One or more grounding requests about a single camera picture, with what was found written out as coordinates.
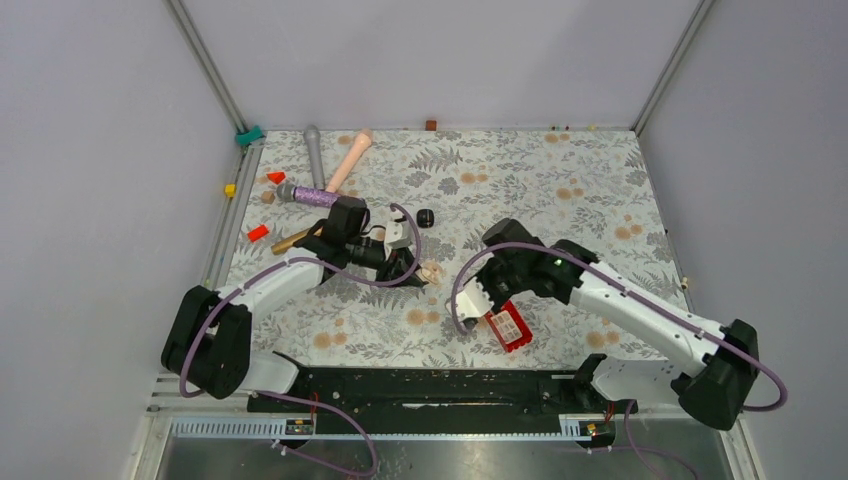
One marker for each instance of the purple glitter toy microphone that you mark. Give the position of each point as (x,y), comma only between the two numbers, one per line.
(288,192)

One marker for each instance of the floral patterned table mat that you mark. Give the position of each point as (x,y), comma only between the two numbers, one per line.
(589,187)

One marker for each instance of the red block on mat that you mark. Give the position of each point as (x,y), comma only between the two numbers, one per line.
(258,233)

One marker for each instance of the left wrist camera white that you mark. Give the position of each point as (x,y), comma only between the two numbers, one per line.
(398,235)

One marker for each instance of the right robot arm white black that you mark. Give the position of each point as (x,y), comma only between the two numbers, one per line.
(706,367)

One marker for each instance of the red triangular block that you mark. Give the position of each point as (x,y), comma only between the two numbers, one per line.
(276,177)

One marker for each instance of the teal plastic piece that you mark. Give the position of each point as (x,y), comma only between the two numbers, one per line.
(246,138)

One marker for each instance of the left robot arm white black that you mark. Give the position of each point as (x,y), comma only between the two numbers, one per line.
(209,346)

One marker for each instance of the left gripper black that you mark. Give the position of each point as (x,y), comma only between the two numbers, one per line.
(399,262)

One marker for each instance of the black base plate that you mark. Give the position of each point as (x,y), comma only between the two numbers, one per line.
(421,401)

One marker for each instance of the red plastic tray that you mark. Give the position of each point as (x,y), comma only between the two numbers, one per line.
(509,327)

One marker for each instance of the beige toy microphone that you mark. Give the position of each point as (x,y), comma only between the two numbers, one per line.
(360,143)

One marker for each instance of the grey toy microphone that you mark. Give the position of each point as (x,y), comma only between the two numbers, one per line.
(312,138)

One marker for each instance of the gold toy microphone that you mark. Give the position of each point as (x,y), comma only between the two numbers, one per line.
(291,242)

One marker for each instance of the black glossy earbud charging case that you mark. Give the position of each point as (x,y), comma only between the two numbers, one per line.
(425,218)

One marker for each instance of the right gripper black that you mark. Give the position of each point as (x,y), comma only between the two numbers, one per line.
(483,277)

